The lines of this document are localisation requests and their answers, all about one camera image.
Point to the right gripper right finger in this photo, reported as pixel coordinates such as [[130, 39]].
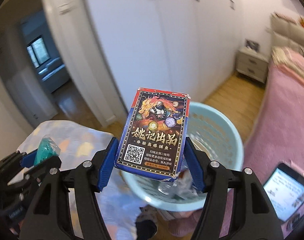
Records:
[[252, 217]]

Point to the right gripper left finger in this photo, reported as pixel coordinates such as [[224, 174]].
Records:
[[48, 216]]

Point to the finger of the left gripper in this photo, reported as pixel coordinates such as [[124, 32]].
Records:
[[28, 159], [37, 173]]

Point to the teal packet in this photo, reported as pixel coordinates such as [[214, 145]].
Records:
[[46, 149]]

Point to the playing card box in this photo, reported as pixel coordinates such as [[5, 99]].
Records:
[[154, 135]]

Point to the clear plastic water bottle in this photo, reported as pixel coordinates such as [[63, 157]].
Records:
[[181, 188]]

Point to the patterned fan-print tablecloth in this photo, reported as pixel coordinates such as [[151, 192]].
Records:
[[78, 144]]

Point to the smartphone with lit screen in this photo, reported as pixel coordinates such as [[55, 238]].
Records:
[[285, 189]]

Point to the pink slipper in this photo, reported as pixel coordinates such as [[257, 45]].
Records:
[[183, 223]]

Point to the pink bed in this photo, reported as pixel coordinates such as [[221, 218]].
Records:
[[276, 133]]

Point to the far room sofa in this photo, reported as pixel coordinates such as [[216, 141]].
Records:
[[54, 74]]

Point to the far room window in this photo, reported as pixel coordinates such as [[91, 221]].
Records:
[[38, 52]]

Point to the beige bedside table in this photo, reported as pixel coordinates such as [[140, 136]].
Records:
[[252, 64]]

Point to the folded blankets on bed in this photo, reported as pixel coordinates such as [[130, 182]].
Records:
[[290, 59]]

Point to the white wardrobe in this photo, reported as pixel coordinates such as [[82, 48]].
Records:
[[185, 46]]

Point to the beige padded headboard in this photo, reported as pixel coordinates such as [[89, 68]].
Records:
[[286, 34]]

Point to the wall light switch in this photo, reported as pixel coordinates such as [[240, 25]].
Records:
[[64, 8]]

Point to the picture frame on nightstand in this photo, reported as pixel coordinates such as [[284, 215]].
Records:
[[255, 46]]

